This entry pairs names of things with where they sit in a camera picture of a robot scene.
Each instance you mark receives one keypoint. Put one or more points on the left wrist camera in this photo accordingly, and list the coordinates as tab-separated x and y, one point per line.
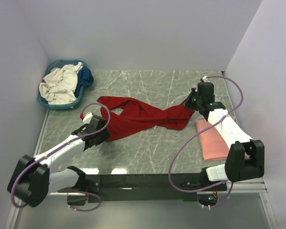
87	117

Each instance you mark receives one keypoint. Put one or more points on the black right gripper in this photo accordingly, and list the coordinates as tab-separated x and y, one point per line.
187	102

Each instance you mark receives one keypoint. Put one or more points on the folded pink t shirt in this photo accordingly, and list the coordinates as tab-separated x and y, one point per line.
213	146

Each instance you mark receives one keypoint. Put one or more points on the red t shirt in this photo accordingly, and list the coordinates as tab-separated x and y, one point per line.
129	116

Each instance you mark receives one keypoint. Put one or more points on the cream white t shirt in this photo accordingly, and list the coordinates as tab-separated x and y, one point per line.
58	87

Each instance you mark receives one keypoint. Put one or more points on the aluminium rail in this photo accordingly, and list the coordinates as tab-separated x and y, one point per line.
251	186

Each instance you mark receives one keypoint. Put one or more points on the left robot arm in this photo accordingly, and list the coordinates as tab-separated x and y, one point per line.
36	177

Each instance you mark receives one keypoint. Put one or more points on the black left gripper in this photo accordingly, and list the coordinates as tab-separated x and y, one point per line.
106	135

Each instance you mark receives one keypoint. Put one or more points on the black base beam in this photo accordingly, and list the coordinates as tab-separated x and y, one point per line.
137	187

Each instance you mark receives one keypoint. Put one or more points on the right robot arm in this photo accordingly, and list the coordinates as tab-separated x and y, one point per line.
246	156

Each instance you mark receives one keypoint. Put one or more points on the blue t shirt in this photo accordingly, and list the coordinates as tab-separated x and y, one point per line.
85	80

